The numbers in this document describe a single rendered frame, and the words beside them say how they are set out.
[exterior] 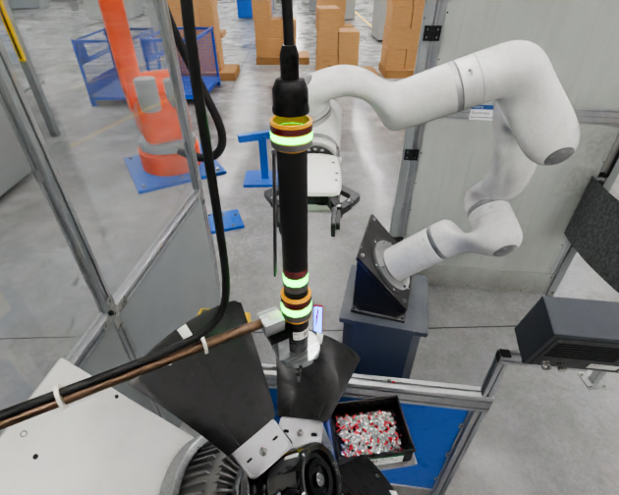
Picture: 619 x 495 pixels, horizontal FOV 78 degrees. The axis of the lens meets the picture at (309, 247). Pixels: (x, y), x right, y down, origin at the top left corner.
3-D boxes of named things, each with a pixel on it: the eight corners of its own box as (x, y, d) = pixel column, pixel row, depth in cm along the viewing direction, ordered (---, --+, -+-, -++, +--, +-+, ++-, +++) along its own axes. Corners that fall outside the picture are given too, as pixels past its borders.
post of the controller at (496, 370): (481, 396, 118) (501, 357, 107) (479, 387, 121) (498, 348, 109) (491, 397, 118) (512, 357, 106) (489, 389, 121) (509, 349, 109)
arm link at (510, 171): (472, 244, 117) (455, 201, 125) (512, 237, 116) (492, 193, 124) (522, 121, 73) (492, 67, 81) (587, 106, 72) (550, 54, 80)
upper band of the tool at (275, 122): (281, 158, 38) (280, 130, 36) (264, 143, 41) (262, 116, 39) (319, 150, 40) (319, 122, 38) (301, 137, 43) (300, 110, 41)
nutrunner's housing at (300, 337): (292, 373, 60) (278, 50, 32) (282, 355, 63) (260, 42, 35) (313, 363, 62) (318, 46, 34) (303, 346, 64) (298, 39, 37)
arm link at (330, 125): (330, 125, 68) (345, 164, 75) (335, 85, 76) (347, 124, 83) (287, 136, 71) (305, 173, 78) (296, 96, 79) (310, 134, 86)
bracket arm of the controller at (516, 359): (497, 363, 108) (500, 357, 107) (494, 355, 111) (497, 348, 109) (586, 372, 106) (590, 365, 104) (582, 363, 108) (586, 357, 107)
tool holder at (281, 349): (274, 381, 56) (270, 338, 50) (256, 347, 61) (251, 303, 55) (327, 357, 59) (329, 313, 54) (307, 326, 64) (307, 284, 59)
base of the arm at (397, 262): (374, 231, 138) (419, 206, 127) (407, 260, 145) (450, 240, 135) (372, 270, 124) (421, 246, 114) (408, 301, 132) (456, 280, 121)
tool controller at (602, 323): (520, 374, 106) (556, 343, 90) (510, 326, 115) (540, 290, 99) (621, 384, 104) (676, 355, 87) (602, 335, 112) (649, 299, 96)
